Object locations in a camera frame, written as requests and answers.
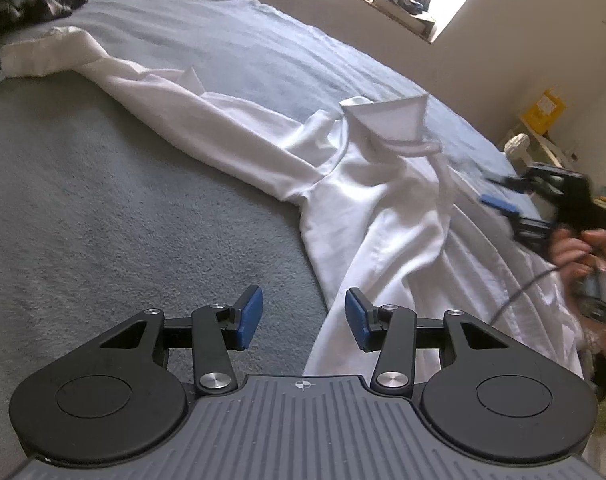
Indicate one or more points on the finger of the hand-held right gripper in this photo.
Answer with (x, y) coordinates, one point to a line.
(498, 203)
(518, 182)

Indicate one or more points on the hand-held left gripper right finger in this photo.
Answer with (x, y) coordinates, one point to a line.
(357, 320)

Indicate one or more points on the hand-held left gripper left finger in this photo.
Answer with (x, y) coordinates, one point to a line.
(245, 322)

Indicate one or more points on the white button shirt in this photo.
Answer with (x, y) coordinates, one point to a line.
(373, 200)

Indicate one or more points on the person's right hand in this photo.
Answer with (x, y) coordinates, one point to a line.
(575, 247)

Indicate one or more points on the white bedpost knob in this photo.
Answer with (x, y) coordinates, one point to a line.
(517, 146)

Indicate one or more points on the white wooden shelf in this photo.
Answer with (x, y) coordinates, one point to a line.
(553, 147)

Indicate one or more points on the yellow box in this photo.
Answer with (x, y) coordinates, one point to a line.
(545, 110)

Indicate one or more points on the cardboard box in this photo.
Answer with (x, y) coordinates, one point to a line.
(413, 22)

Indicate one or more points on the grey blanket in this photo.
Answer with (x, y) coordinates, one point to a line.
(108, 185)

